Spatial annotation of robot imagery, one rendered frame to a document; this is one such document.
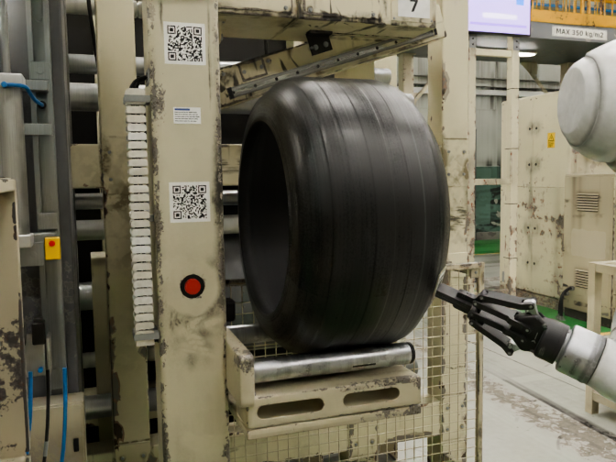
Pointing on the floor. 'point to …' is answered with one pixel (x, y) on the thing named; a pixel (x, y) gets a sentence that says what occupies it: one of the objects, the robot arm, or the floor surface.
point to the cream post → (187, 242)
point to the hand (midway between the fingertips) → (455, 297)
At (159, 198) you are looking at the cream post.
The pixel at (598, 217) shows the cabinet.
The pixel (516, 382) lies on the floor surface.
